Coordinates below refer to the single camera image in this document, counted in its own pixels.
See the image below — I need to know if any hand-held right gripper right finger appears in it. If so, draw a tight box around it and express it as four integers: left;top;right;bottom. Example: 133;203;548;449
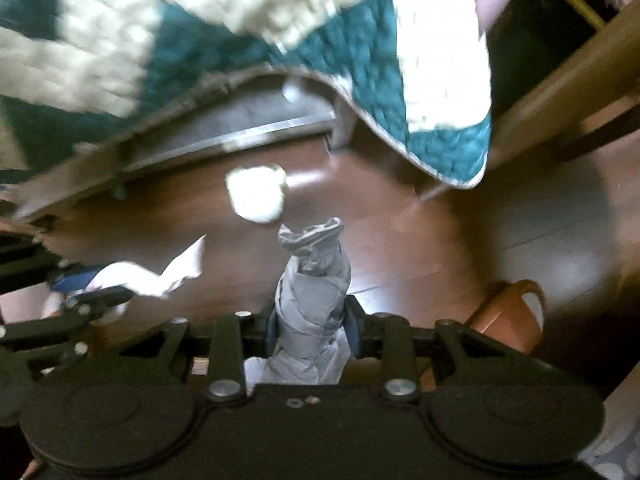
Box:
344;295;507;404

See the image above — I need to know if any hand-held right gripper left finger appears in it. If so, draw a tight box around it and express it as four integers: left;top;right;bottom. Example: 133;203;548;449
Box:
117;309;281;404

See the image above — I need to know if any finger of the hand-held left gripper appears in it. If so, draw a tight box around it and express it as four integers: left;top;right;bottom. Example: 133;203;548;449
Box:
0;232;72;295
0;285;135;381

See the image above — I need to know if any white paper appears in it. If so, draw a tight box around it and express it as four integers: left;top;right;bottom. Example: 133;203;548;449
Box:
259;217;354;386

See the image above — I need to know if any white tissue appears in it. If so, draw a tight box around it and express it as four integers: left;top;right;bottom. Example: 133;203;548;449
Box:
41;234;207;322

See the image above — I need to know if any white plastic bag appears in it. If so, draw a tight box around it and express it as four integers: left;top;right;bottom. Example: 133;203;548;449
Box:
224;163;289;224

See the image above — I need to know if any brown plastic scoop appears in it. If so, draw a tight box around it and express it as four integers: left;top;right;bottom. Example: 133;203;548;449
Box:
464;279;547;357

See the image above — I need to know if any patterned floor mat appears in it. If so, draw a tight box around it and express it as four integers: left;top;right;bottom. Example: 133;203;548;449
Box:
584;407;640;480

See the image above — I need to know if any teal and cream quilt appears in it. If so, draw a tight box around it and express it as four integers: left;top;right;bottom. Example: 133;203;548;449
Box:
0;0;494;191

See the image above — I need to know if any wooden furniture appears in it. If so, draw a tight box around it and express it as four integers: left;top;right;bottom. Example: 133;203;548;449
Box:
486;4;640;172

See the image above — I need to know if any grey bed frame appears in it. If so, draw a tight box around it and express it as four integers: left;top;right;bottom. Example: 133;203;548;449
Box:
14;71;357;222

